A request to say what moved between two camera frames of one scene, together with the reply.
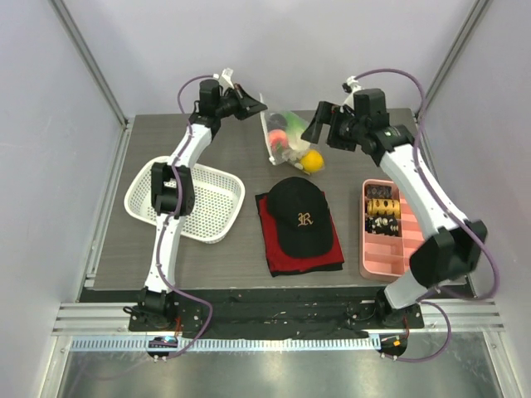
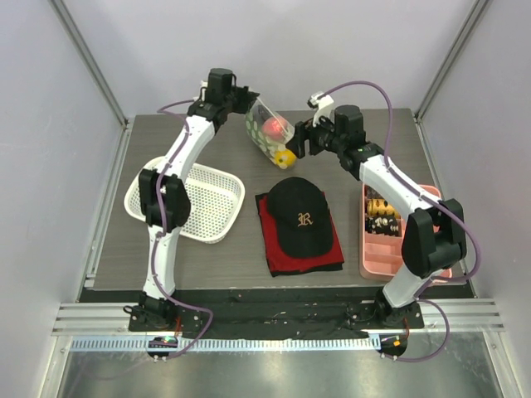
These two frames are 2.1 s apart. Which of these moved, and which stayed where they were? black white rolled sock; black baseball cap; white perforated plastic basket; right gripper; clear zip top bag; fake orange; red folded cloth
Moved: clear zip top bag; fake orange; right gripper
Stayed: red folded cloth; white perforated plastic basket; black white rolled sock; black baseball cap
